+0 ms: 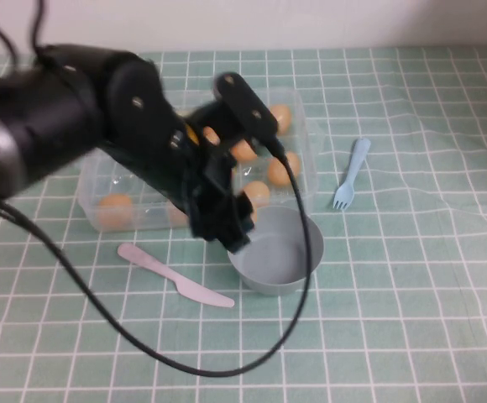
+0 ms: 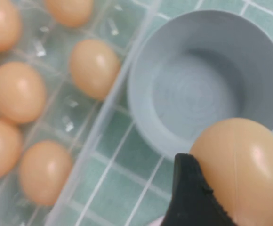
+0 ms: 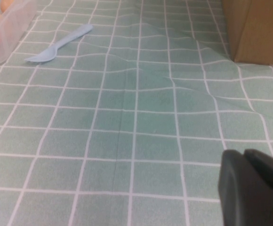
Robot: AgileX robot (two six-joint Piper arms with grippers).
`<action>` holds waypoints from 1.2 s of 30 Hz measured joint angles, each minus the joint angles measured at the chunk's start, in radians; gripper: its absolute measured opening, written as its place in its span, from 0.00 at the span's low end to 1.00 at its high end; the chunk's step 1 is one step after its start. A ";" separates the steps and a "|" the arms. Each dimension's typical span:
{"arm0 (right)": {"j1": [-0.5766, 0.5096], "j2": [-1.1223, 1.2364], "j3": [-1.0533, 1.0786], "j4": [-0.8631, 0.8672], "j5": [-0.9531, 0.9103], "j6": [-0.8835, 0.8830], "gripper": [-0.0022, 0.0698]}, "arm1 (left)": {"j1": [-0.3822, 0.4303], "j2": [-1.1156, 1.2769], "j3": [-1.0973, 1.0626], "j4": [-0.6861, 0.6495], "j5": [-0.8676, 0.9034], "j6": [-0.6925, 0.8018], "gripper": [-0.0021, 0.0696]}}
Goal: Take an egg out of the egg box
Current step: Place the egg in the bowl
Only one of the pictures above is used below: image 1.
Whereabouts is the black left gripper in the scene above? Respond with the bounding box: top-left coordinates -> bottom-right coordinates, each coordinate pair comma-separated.
113,100 -> 265,255

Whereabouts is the clear plastic egg box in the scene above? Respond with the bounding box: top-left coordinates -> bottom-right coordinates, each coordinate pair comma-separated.
77,86 -> 325,233

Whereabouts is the grey-blue plastic bowl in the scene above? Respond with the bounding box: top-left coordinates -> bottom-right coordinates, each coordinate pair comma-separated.
226,205 -> 325,297

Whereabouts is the pink plastic knife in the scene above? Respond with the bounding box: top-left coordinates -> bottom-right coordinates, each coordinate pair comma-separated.
116,243 -> 235,310

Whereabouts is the light blue plastic fork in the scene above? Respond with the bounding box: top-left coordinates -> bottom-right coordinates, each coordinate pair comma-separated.
332,137 -> 372,211

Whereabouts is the black camera cable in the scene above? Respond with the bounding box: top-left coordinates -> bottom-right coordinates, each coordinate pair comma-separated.
0,140 -> 314,377

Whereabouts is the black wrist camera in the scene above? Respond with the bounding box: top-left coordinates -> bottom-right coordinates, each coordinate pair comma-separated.
213,71 -> 280,148

